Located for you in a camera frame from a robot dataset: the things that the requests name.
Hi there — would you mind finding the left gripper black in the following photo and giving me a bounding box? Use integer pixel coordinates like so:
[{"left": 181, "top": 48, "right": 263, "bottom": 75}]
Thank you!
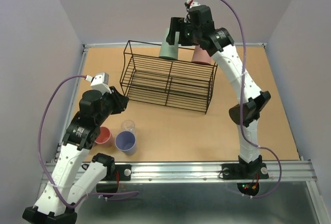
[{"left": 97, "top": 85, "right": 130, "bottom": 124}]

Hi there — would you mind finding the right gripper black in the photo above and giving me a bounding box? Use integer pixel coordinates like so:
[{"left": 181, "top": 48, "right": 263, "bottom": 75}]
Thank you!
[{"left": 167, "top": 16, "right": 201, "bottom": 46}]

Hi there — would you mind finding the green plastic cup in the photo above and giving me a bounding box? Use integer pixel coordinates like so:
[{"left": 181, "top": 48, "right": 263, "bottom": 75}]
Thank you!
[{"left": 159, "top": 28, "right": 179, "bottom": 61}]

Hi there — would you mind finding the pink plastic cup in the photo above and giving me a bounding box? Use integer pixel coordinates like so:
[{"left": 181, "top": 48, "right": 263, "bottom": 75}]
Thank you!
[{"left": 191, "top": 46, "right": 212, "bottom": 65}]

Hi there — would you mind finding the black wire dish rack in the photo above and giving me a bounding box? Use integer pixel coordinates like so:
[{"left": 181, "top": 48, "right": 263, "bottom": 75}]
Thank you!
[{"left": 119, "top": 40, "right": 217, "bottom": 113}]

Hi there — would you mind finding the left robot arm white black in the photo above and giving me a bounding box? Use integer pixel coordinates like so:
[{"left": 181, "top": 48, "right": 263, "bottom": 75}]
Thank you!
[{"left": 22, "top": 86, "right": 129, "bottom": 223}]

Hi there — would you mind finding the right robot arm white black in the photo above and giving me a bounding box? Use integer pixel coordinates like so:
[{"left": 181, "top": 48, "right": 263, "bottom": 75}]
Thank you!
[{"left": 166, "top": 3, "right": 271, "bottom": 179}]

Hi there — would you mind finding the clear glass cup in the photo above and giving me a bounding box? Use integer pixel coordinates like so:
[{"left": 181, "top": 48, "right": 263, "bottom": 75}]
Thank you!
[{"left": 121, "top": 120, "right": 136, "bottom": 133}]

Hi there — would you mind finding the purple plastic cup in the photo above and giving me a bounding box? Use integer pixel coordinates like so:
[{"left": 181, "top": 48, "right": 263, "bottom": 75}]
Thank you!
[{"left": 115, "top": 131, "right": 137, "bottom": 156}]

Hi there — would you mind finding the red plastic cup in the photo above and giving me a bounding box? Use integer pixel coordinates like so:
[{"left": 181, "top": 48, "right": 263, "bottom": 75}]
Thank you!
[{"left": 95, "top": 127, "right": 114, "bottom": 147}]

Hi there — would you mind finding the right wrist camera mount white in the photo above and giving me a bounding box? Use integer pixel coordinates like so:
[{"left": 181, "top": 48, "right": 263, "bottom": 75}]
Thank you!
[{"left": 184, "top": 0, "right": 200, "bottom": 11}]

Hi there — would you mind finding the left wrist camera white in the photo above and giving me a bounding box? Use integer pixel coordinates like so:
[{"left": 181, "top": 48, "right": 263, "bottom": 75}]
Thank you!
[{"left": 85, "top": 72, "right": 111, "bottom": 93}]

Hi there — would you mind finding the aluminium back rail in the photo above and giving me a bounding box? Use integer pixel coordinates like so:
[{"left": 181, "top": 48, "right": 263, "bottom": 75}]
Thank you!
[{"left": 83, "top": 40, "right": 267, "bottom": 48}]

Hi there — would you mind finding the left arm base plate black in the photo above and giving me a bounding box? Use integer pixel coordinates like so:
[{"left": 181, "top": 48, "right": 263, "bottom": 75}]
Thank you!
[{"left": 84, "top": 163, "right": 132, "bottom": 182}]

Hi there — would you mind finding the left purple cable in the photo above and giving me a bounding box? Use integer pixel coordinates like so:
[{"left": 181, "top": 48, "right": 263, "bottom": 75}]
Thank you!
[{"left": 38, "top": 75, "right": 140, "bottom": 206}]

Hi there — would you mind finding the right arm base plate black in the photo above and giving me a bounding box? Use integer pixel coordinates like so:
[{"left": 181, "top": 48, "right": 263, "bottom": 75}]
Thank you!
[{"left": 221, "top": 163, "right": 269, "bottom": 180}]

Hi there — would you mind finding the aluminium front rail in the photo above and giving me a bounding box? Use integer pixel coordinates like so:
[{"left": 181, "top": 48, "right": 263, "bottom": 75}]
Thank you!
[{"left": 41, "top": 159, "right": 318, "bottom": 184}]

